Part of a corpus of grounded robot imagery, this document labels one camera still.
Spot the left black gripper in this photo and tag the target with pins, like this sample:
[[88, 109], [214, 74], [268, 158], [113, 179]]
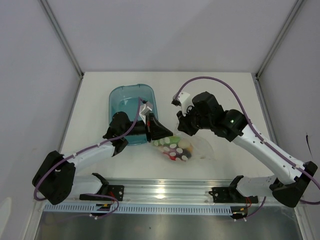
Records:
[[154, 129]]

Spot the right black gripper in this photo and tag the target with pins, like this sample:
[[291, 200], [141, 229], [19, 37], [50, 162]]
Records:
[[184, 125]]

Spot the light green chayote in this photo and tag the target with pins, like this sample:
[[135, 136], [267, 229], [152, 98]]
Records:
[[171, 140]]

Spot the white egg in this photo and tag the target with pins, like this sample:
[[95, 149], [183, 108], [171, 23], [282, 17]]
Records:
[[184, 144]]

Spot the clear zip top bag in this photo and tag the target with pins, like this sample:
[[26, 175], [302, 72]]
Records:
[[201, 149]]

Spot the purple eggplant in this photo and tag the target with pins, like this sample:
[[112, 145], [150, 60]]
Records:
[[179, 153]]

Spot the red chili pepper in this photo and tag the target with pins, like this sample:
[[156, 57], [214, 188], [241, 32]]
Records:
[[173, 158]]

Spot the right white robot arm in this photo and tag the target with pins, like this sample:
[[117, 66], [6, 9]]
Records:
[[290, 177]]

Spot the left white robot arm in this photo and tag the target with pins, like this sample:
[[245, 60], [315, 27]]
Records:
[[56, 179]]

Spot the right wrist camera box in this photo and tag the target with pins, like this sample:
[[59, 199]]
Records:
[[184, 101]]

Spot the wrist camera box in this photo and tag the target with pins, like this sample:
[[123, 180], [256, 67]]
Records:
[[184, 101], [145, 109]]

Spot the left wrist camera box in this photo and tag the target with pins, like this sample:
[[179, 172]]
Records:
[[145, 109]]

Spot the aluminium mounting rail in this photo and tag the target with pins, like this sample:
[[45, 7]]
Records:
[[162, 191]]

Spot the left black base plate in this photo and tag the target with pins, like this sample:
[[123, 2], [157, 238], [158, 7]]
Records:
[[115, 191]]

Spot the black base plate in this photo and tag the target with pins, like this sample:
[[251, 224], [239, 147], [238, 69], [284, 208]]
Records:
[[226, 195], [115, 191]]

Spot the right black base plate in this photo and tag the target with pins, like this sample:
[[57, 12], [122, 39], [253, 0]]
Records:
[[226, 195]]

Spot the right aluminium frame post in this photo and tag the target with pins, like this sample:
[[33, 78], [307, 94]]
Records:
[[281, 35]]

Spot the aluminium frame post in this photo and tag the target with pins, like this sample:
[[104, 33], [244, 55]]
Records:
[[52, 19], [281, 35]]

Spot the white slotted cable duct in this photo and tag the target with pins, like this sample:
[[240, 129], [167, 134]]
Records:
[[130, 208]]

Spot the left aluminium frame post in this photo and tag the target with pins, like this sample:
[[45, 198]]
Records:
[[52, 19]]

